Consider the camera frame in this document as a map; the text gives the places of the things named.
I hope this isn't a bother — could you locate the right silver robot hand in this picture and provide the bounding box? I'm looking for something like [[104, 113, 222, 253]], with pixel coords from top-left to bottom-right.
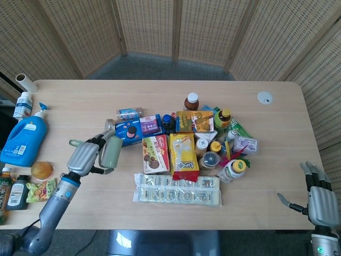
[[277, 161, 341, 235]]

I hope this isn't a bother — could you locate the brown drink bottle white cap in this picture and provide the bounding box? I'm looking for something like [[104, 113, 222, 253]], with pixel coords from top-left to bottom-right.
[[183, 92, 201, 112]]

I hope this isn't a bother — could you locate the woven wicker folding screen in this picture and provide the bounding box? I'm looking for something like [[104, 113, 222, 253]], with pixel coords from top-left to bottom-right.
[[0, 0, 341, 230]]

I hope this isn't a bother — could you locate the black cable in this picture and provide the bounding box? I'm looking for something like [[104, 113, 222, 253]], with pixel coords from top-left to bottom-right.
[[74, 230, 98, 256]]

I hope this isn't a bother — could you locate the cola bottle blue cap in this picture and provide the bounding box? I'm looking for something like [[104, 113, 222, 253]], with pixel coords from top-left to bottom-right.
[[161, 114, 177, 135]]

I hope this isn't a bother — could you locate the white peach drink bottle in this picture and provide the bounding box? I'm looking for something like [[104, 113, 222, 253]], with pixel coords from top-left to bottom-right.
[[217, 159, 247, 183]]

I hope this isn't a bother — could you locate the green yellow snack packet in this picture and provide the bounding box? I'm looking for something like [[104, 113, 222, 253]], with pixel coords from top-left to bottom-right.
[[25, 178, 58, 204]]

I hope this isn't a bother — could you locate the small glass jar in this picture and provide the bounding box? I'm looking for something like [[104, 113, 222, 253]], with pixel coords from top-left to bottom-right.
[[104, 118, 117, 133]]

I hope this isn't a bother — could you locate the orange bun in plastic cup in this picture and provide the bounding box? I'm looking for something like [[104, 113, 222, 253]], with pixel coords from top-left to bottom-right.
[[30, 161, 55, 182]]

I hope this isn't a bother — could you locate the dark tea bottle green label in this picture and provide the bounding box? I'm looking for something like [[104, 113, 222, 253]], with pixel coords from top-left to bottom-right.
[[0, 167, 14, 225]]

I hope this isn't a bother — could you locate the light blue box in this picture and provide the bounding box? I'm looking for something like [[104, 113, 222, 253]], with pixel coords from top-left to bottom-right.
[[200, 105, 222, 116]]

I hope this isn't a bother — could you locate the orange yellow snack box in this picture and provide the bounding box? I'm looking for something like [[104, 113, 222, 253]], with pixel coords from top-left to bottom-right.
[[175, 110, 215, 133]]

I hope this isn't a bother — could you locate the small clear bottle white cap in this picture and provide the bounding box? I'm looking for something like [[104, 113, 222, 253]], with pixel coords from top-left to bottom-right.
[[225, 129, 239, 143]]

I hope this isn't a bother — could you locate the white table cable grommet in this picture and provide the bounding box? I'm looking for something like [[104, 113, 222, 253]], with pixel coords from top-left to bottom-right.
[[257, 91, 274, 106]]

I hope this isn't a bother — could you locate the white triangular carton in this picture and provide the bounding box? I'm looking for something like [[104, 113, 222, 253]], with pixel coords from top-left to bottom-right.
[[194, 131, 218, 146]]

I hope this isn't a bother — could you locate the clear plastic cookie tray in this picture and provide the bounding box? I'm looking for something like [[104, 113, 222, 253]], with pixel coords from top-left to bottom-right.
[[132, 172, 223, 207]]

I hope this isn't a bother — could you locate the white red chocolate cookie box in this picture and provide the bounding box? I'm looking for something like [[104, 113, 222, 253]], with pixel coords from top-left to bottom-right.
[[142, 134, 171, 175]]

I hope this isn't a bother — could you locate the milk tea bottle white cap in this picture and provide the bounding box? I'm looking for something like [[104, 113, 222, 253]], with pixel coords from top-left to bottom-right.
[[195, 138, 210, 158]]

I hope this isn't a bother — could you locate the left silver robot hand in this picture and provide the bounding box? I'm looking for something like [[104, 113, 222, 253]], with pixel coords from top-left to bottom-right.
[[66, 130, 115, 177]]

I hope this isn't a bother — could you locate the green tea bottle yellow cap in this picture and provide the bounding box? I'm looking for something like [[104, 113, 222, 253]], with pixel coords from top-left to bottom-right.
[[214, 108, 232, 132]]

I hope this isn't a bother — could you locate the clear mini Oreo tube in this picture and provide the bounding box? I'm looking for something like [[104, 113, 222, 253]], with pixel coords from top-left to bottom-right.
[[116, 107, 143, 121]]

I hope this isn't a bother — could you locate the blue Oreo cookie box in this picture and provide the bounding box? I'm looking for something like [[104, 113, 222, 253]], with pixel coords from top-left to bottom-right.
[[115, 114, 164, 147]]

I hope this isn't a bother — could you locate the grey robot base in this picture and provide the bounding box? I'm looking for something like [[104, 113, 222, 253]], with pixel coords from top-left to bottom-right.
[[106, 229, 222, 256]]

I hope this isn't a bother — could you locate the black sauce bottle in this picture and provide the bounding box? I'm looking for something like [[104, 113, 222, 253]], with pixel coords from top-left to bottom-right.
[[5, 174, 30, 211]]

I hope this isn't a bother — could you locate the yellow red tea bag pack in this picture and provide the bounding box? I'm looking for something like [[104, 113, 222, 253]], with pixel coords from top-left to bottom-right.
[[169, 132, 200, 182]]

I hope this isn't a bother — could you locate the green tube pack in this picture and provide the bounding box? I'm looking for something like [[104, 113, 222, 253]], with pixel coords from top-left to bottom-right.
[[228, 117, 253, 140]]

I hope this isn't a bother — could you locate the blue detergent pump bottle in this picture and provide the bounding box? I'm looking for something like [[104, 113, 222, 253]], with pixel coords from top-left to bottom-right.
[[0, 102, 50, 168]]

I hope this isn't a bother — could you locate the small purple box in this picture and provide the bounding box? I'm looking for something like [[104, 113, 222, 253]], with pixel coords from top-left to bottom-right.
[[139, 115, 164, 135]]

